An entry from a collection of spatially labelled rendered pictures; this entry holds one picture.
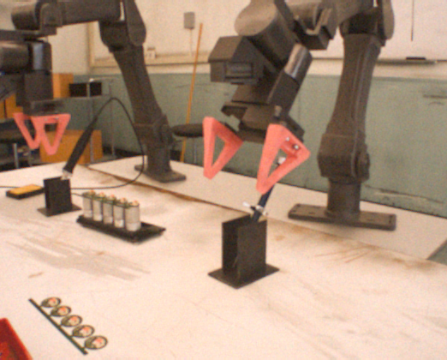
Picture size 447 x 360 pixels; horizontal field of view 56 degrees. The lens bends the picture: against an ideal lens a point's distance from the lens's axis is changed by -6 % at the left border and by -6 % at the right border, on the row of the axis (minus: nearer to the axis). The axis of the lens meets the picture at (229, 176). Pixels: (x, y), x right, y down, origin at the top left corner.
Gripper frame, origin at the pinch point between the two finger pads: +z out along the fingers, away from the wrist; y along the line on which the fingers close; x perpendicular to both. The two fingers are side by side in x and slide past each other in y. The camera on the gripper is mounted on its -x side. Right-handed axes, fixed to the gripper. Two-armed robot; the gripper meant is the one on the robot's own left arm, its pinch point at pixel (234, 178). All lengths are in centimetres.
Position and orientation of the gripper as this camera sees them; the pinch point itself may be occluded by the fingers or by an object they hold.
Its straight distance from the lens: 56.5
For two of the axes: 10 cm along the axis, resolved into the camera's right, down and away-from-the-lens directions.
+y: 6.7, 1.7, -7.2
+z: -4.2, 8.9, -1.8
